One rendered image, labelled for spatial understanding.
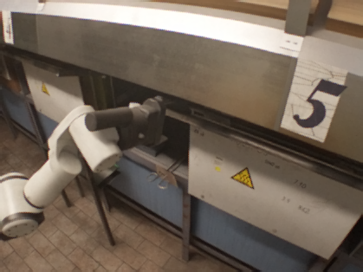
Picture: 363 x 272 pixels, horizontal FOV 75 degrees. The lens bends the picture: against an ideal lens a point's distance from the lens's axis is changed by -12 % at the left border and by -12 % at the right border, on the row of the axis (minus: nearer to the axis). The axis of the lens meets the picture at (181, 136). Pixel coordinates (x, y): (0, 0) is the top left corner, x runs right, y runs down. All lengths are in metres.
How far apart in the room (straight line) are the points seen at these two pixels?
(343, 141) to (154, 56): 0.44
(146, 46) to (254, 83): 0.27
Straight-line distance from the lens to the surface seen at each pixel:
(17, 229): 0.64
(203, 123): 0.73
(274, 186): 0.90
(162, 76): 0.64
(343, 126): 0.52
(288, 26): 0.52
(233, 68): 0.55
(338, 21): 0.52
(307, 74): 0.51
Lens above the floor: 1.80
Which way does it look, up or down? 37 degrees down
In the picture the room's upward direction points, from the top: straight up
